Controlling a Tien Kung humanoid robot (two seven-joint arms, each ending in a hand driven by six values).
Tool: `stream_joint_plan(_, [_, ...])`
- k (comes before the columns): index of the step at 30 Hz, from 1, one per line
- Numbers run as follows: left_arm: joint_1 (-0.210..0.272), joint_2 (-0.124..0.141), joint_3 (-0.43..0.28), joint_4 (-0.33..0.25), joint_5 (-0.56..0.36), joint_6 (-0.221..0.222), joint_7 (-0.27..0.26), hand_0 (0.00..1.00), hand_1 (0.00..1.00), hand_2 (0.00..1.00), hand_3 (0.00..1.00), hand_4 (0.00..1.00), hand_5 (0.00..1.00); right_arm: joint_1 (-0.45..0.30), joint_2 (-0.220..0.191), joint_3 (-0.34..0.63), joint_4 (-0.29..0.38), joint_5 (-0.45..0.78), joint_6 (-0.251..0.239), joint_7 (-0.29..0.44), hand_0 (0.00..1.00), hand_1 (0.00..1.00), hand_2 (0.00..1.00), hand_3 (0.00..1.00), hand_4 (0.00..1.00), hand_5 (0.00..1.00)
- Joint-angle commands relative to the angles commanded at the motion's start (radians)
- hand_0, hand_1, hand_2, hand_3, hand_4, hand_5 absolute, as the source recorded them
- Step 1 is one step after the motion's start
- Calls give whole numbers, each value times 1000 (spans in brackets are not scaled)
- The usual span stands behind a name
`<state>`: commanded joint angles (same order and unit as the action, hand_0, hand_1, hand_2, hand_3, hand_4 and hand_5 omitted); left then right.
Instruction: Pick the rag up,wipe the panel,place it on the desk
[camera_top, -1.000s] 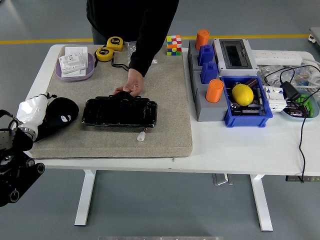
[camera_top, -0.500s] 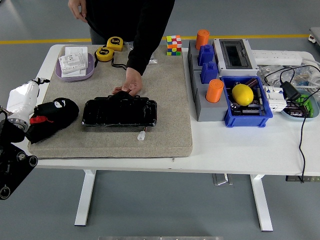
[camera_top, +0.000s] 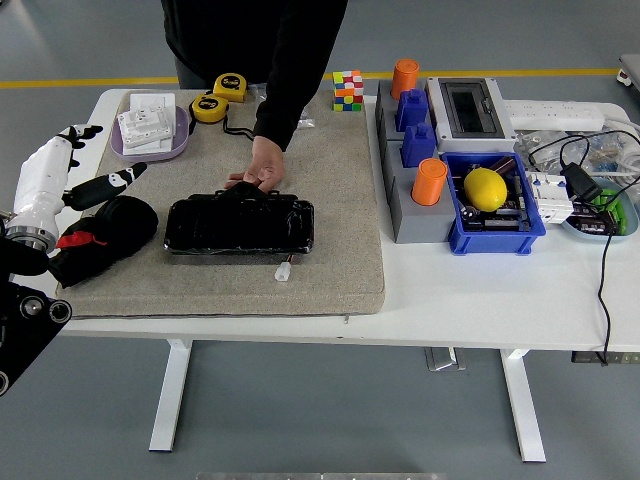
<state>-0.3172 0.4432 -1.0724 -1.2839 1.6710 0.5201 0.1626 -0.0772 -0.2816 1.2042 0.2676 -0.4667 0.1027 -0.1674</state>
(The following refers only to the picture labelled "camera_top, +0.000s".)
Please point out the grey-brown mat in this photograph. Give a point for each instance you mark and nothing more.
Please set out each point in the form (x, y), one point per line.
(325, 225)

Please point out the black electronic module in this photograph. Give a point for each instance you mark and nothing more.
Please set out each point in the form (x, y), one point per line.
(500, 224)

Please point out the colourful puzzle cube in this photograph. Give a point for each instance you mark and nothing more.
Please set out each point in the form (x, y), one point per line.
(347, 92)

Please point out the light blue tray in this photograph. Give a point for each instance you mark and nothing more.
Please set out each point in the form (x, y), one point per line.
(631, 215)

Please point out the black table height controller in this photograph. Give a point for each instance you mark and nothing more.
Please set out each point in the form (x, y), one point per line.
(585, 357)

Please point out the clear bag of blue parts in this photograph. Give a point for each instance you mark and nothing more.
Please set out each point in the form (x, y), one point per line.
(607, 155)

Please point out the white circuit breaker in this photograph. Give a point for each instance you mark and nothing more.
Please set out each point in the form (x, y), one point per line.
(550, 200)

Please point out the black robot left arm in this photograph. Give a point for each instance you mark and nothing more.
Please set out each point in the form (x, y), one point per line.
(20, 340)

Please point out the white wall socket module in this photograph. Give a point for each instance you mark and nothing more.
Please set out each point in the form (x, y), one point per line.
(145, 125)

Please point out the brown cylindrical capacitor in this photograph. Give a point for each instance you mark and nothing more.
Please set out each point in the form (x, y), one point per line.
(502, 165)

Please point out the person's left forearm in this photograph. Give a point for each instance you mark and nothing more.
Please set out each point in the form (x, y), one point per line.
(282, 105)

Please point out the glossy black panel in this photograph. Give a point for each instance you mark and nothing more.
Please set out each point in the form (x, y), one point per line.
(240, 225)

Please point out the white switch plate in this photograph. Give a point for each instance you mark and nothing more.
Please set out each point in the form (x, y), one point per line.
(150, 100)
(178, 125)

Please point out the dark capacitor pack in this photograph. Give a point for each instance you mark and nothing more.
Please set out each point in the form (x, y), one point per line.
(590, 220)

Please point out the grey electrical distribution box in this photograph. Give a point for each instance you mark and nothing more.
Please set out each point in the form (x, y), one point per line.
(502, 115)

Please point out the blue plastic bin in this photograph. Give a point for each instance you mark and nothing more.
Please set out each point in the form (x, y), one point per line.
(490, 242)

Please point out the yellow lemon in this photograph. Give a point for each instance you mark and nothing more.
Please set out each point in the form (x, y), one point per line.
(485, 189)

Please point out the green terminal blocks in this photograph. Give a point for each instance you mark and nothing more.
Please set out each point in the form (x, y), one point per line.
(607, 199)

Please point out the person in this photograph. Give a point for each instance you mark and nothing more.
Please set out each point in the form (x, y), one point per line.
(250, 30)

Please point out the grey holder block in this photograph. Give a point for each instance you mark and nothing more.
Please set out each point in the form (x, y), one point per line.
(420, 225)
(385, 115)

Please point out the orange cylinder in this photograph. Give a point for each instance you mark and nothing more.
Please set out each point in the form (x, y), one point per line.
(428, 182)
(404, 77)

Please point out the clear plastic bag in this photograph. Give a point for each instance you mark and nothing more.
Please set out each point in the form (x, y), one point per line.
(257, 91)

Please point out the white table leg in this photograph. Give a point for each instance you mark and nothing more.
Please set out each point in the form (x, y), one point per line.
(167, 400)
(525, 410)

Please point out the small glass light bulb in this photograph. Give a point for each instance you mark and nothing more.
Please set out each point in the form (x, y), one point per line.
(469, 214)

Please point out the clear bag of washers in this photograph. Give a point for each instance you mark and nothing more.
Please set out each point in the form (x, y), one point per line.
(532, 142)

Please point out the person's left hand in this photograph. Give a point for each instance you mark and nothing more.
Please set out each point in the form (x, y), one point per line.
(265, 160)

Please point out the silver metal bracket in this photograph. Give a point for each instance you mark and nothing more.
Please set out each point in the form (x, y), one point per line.
(445, 359)

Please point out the purple plastic tray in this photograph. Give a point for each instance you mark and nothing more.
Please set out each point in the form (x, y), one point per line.
(150, 158)

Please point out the white cart edge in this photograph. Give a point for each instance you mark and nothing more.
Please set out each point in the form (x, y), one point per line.
(632, 70)

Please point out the blue plastic block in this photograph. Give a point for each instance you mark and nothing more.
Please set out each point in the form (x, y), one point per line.
(411, 110)
(419, 147)

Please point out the white power strip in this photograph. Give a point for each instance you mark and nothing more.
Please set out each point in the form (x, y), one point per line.
(550, 115)

